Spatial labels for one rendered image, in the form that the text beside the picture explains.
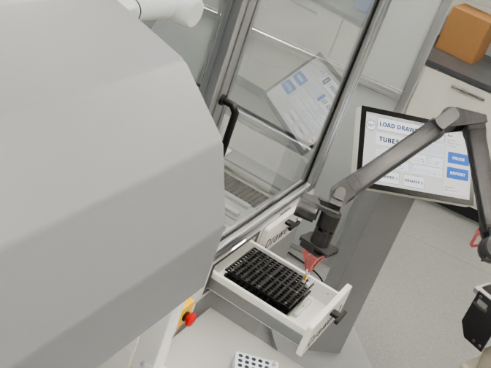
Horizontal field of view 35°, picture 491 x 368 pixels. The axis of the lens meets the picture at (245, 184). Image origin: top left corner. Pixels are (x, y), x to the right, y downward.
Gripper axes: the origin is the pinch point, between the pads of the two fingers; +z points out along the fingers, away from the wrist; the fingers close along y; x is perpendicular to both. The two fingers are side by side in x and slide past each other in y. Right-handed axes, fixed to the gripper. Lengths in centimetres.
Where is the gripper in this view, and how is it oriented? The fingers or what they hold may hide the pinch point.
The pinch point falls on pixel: (308, 268)
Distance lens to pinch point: 225.4
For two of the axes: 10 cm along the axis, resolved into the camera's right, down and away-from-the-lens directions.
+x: 6.1, -1.7, 7.7
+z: -3.0, 8.6, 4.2
